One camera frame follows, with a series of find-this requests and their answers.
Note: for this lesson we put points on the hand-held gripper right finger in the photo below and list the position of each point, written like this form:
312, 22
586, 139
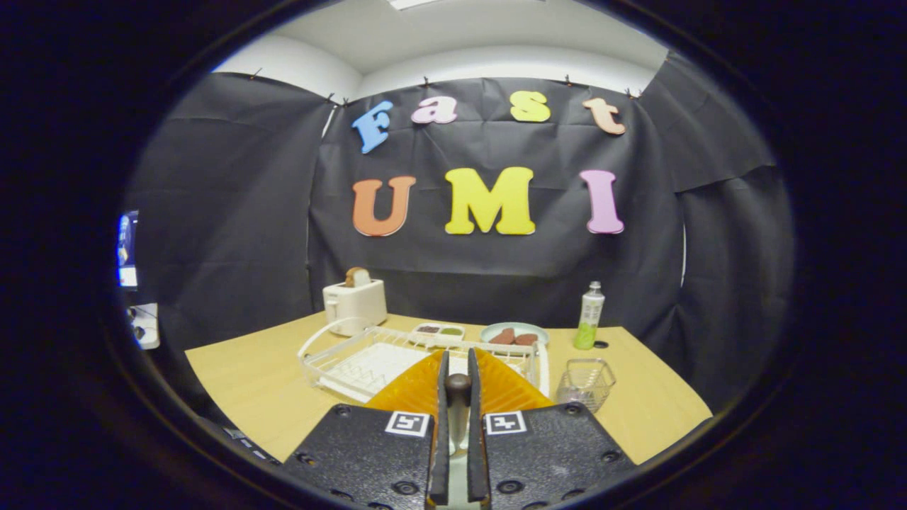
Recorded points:
553, 453

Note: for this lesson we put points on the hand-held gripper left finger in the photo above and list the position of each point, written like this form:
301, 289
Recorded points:
361, 453

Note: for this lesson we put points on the small light green plate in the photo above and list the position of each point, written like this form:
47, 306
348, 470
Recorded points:
514, 326

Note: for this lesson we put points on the white drain tray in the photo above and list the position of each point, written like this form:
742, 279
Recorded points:
375, 365

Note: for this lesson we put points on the brown meat piece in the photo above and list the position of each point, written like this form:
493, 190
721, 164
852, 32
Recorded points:
526, 340
503, 337

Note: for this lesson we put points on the white divided bean tray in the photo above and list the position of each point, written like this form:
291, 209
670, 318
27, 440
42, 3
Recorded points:
436, 330

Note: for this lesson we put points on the green and white bottle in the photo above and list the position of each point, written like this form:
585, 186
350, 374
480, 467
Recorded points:
589, 312

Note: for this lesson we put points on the white toaster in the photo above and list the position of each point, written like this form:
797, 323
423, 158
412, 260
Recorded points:
354, 304

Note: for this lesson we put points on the bread slice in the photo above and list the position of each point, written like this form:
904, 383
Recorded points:
358, 277

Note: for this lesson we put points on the black backdrop cloth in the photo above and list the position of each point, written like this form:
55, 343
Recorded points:
496, 273

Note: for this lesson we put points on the white device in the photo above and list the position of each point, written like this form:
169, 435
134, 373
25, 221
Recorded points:
145, 329

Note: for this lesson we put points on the blue screen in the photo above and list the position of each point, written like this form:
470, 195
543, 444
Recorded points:
127, 248

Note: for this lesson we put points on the ceiling light panel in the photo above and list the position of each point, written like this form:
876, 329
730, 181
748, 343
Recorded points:
414, 3

